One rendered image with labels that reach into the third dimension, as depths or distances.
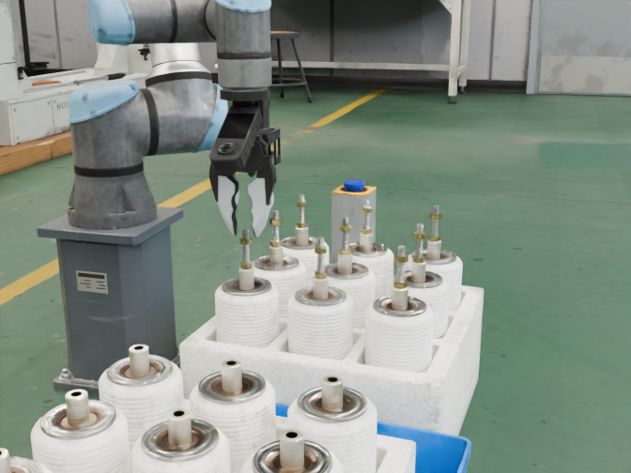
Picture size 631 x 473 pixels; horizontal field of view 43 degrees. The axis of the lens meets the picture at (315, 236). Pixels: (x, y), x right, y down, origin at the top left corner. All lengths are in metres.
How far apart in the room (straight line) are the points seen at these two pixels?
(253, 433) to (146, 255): 0.56
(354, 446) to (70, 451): 0.28
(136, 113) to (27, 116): 2.28
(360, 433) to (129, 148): 0.71
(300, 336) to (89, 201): 0.44
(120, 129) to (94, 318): 0.33
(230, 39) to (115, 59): 3.48
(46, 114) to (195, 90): 2.38
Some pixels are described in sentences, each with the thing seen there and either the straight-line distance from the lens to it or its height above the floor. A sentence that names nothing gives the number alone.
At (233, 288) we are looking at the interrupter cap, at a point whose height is 0.25.
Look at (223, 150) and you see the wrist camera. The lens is 1.06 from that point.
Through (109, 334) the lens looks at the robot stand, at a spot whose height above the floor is 0.12.
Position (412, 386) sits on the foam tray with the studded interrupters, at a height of 0.17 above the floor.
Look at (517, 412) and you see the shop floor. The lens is 1.41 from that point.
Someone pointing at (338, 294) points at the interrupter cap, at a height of 0.25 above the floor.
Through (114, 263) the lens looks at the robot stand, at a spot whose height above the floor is 0.25.
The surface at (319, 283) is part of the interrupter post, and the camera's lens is 1.14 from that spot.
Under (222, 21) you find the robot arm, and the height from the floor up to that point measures 0.64.
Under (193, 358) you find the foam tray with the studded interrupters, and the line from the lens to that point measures 1.19.
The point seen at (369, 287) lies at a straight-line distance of 1.24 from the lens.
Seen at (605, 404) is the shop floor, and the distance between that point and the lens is 1.47.
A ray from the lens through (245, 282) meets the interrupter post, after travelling 1.19.
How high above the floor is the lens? 0.67
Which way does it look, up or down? 17 degrees down
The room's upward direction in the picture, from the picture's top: straight up
